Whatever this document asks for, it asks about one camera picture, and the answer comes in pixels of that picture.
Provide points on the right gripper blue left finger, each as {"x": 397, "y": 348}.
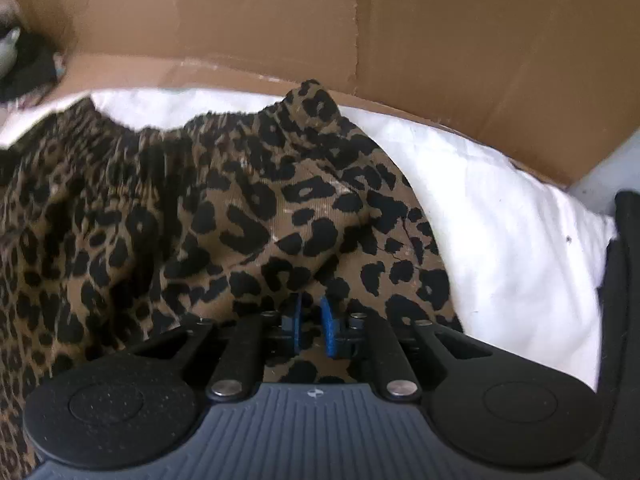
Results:
{"x": 291, "y": 322}

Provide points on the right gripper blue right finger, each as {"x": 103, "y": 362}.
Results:
{"x": 335, "y": 331}

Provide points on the leopard print garment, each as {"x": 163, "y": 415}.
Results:
{"x": 110, "y": 235}

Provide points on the cream bear print bedsheet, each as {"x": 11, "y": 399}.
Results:
{"x": 523, "y": 259}

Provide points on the folded black garment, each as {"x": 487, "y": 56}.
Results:
{"x": 618, "y": 387}

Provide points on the brown cardboard sheet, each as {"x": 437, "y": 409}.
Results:
{"x": 552, "y": 83}

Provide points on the black garment in pile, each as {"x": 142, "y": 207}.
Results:
{"x": 38, "y": 65}

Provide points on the grey plush pillow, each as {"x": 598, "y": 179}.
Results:
{"x": 8, "y": 51}

